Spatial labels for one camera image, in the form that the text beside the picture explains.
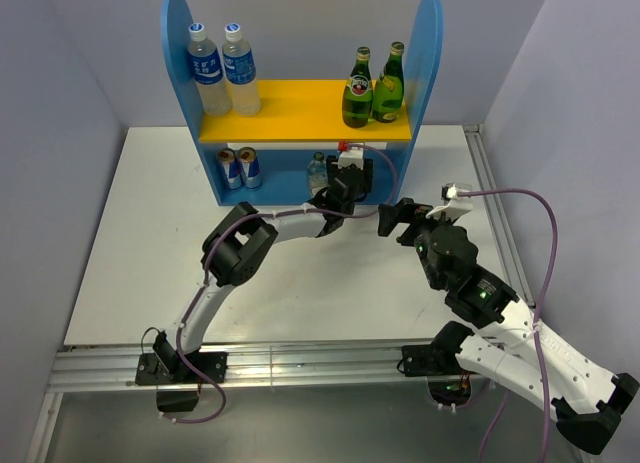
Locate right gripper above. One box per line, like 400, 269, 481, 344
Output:
378, 196, 459, 289

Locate clear glass bottle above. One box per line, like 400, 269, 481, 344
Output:
307, 151, 328, 197

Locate green Perrier bottle red label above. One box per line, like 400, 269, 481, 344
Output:
342, 46, 373, 128

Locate green Perrier lemon bottle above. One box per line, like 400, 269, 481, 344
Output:
371, 41, 404, 123

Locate Pocari Sweat bottle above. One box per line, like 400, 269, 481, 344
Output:
222, 23, 261, 116
188, 23, 232, 116

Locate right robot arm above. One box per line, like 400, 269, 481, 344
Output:
378, 198, 639, 455

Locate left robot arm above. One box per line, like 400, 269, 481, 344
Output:
139, 149, 373, 383

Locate blue and yellow shelf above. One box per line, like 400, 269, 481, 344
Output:
160, 0, 444, 206

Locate right Red Bull can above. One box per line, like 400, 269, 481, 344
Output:
236, 147, 262, 190

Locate red bull can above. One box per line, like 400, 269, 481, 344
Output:
236, 147, 262, 190
216, 148, 243, 191

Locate left Red Bull can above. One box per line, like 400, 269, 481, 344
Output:
216, 148, 243, 191

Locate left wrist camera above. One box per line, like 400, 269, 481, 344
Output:
337, 141, 364, 170

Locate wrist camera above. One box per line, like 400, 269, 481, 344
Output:
337, 141, 364, 170
426, 183, 473, 223

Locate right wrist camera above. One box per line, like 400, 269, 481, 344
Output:
426, 183, 473, 223

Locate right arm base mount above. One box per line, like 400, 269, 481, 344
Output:
396, 343, 491, 413

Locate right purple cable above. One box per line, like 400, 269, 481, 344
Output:
452, 187, 559, 463

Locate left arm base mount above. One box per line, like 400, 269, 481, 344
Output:
135, 352, 228, 414

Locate aluminium mounting rail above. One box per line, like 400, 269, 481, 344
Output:
45, 338, 432, 394

